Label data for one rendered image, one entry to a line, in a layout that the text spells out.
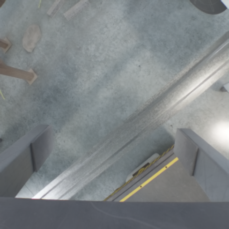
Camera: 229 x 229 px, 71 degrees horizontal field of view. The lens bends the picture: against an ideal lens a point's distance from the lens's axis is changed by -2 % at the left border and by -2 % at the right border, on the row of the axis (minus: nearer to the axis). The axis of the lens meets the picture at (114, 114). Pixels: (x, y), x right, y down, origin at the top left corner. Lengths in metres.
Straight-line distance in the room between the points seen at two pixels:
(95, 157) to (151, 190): 0.54
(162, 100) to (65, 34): 1.16
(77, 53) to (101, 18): 0.30
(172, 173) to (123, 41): 0.89
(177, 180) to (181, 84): 0.59
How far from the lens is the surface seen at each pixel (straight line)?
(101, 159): 0.40
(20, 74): 1.39
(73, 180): 0.44
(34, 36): 1.55
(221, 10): 1.09
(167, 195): 0.90
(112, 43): 1.25
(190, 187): 0.89
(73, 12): 1.44
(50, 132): 0.16
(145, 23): 1.26
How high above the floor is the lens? 1.12
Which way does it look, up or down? 76 degrees down
